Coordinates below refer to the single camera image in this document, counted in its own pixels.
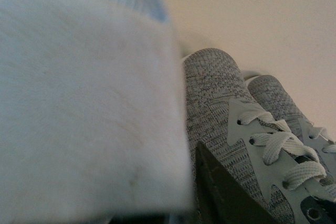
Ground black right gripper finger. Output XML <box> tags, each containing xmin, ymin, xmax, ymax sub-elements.
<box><xmin>195</xmin><ymin>142</ymin><xmax>278</xmax><ymax>223</ymax></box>

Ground grey knit sneaker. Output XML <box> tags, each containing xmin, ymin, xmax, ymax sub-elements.
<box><xmin>246</xmin><ymin>75</ymin><xmax>335</xmax><ymax>155</ymax></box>
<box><xmin>183</xmin><ymin>48</ymin><xmax>335</xmax><ymax>223</ymax></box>

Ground light blue slipper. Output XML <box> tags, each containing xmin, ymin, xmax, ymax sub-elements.
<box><xmin>1</xmin><ymin>0</ymin><xmax>194</xmax><ymax>223</ymax></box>

